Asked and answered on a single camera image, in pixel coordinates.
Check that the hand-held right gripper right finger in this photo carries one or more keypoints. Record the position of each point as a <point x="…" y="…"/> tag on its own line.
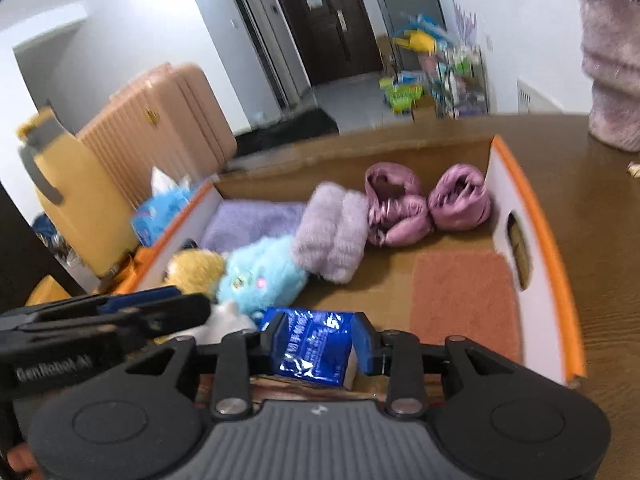
<point x="362" y="340"/>

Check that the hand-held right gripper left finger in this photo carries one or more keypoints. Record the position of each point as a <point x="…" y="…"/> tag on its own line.
<point x="265" y="342"/>

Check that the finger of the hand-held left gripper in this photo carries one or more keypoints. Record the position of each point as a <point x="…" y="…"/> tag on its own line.
<point x="175" y="315"/>
<point x="135" y="297"/>

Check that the white plush toy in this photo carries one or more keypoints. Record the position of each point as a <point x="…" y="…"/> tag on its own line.
<point x="230" y="317"/>

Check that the blue foil packet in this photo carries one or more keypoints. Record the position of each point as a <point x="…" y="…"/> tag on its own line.
<point x="312" y="345"/>

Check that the yellow plush toy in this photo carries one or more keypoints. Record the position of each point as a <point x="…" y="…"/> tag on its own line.
<point x="195" y="270"/>

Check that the orange-edged cardboard box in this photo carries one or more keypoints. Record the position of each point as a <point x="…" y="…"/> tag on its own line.
<point x="390" y="280"/>

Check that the blue plush toy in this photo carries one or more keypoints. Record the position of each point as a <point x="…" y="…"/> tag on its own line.
<point x="265" y="275"/>

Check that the rust-brown cloth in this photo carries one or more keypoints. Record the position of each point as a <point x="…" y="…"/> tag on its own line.
<point x="465" y="305"/>

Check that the lilac fluffy cloth roll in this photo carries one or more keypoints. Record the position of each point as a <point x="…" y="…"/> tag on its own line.
<point x="330" y="235"/>

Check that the person's left hand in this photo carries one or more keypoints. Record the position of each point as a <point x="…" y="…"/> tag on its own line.
<point x="20" y="460"/>

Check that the orange cloth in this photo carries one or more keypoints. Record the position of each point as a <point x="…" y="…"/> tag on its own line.
<point x="117" y="280"/>

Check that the blue tissue pack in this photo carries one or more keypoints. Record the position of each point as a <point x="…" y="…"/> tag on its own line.
<point x="160" y="210"/>

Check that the yellow thermos jug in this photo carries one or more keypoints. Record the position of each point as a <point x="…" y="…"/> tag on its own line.
<point x="85" y="200"/>

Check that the purple towel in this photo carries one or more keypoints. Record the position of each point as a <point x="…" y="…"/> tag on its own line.
<point x="250" y="222"/>

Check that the pink slipper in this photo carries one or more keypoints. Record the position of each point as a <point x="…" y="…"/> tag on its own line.
<point x="395" y="210"/>
<point x="460" y="200"/>

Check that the pink suitcase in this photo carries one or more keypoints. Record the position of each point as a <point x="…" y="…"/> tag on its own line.
<point x="160" y="115"/>

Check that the dark doormat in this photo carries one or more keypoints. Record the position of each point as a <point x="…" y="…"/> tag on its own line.
<point x="285" y="132"/>

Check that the green packs on floor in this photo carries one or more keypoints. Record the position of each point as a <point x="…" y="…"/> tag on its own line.
<point x="400" y="92"/>

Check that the metal storage rack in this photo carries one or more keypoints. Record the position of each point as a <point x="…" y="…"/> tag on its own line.
<point x="460" y="85"/>

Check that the grey side door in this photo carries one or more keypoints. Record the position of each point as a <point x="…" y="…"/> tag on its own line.
<point x="260" y="45"/>

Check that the dark entrance door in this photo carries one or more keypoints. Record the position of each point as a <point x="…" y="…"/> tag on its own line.
<point x="325" y="45"/>

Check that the fallen flower petals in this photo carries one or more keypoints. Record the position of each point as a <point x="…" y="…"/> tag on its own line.
<point x="634" y="170"/>

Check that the blue plastic bags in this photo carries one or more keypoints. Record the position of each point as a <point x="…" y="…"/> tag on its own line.
<point x="425" y="22"/>

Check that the pink fluffy bag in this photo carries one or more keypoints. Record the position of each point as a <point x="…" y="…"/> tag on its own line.
<point x="612" y="75"/>

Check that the purple wall decoration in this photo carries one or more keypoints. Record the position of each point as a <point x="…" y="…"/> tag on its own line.
<point x="464" y="20"/>

